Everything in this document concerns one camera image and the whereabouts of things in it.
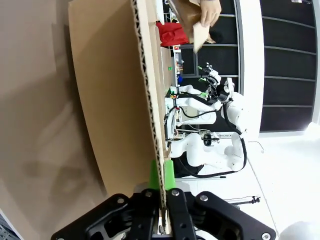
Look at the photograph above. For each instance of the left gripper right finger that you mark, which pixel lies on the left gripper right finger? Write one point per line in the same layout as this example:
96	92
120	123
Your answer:
212	220

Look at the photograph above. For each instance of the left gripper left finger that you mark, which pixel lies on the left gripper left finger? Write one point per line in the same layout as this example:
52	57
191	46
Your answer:
120	217

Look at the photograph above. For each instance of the brown cardboard shipping box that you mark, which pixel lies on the brown cardboard shipping box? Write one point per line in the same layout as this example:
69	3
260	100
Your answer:
112	87

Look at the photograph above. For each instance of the brown kraft packing paper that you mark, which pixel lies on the brown kraft packing paper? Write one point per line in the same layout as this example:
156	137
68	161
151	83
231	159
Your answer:
187	15

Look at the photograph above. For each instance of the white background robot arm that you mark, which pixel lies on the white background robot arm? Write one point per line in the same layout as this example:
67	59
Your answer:
197	103
195	150

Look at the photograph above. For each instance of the person's left hand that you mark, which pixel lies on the person's left hand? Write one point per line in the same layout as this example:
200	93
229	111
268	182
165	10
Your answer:
211	12

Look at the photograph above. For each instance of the black tripod rod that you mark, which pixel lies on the black tripod rod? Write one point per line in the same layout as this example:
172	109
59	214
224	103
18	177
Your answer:
246	200

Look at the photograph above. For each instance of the person's torso maroon shirt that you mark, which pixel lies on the person's torso maroon shirt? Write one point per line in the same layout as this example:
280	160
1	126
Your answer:
172	33

